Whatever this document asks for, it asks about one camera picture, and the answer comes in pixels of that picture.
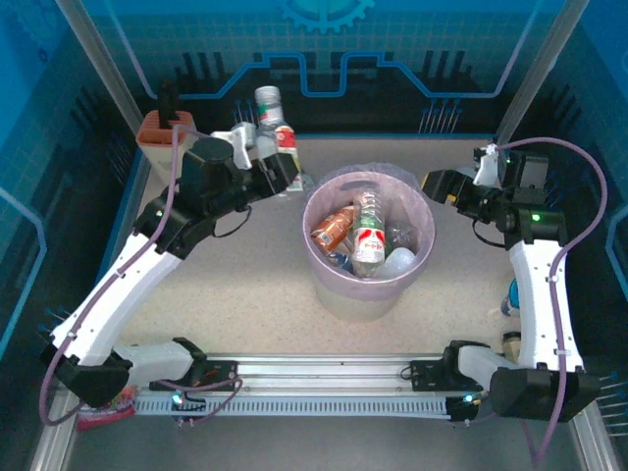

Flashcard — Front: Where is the clear unlabelled plastic bottle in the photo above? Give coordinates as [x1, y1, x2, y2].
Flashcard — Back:
[380, 246, 424, 279]

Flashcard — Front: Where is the red white label water bottle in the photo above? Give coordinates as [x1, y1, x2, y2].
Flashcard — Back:
[350, 188, 389, 280]

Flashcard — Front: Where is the clear tea bottle green band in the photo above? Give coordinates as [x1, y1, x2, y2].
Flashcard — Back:
[253, 85, 308, 193]

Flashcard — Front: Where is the beige knife block orange top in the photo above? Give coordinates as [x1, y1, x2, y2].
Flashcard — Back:
[135, 110, 195, 181]

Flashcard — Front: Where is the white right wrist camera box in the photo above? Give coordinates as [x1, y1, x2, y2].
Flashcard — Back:
[473, 144, 506, 186]

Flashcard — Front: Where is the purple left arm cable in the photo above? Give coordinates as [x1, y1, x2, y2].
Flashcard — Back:
[38, 123, 246, 428]

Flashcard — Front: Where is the white slotted cable tray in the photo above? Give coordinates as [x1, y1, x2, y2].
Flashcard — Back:
[132, 394, 453, 419]

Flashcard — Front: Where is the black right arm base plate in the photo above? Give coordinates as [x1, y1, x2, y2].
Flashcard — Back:
[409, 359, 492, 393]

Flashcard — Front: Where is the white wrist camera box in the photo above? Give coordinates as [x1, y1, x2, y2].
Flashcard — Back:
[210, 122, 259, 171]
[473, 144, 506, 186]

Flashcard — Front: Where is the black knife handle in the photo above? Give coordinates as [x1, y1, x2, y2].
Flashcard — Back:
[157, 80, 181, 131]

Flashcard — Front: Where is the beige plastic bin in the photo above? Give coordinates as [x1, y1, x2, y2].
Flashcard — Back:
[313, 279, 403, 324]

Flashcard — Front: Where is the aluminium mounting rail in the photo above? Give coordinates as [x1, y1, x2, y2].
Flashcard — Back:
[195, 351, 497, 396]

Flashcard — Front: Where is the red snack packet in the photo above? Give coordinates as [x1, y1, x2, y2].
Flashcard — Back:
[310, 204, 357, 251]

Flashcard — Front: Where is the aluminium frame post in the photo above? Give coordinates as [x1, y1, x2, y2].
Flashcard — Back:
[53, 0, 144, 141]
[493, 0, 590, 148]

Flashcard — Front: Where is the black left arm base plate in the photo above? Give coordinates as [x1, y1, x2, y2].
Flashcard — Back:
[149, 360, 246, 393]

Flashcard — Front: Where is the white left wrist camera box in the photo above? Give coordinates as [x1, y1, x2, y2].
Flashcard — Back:
[210, 122, 259, 171]

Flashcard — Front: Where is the small beige container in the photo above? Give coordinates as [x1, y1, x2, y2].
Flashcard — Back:
[502, 332, 525, 363]

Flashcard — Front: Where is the purple candy bag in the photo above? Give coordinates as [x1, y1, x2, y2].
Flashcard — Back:
[76, 385, 138, 433]

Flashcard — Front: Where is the pink-lined trash bin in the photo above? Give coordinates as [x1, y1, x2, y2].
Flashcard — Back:
[301, 162, 437, 300]

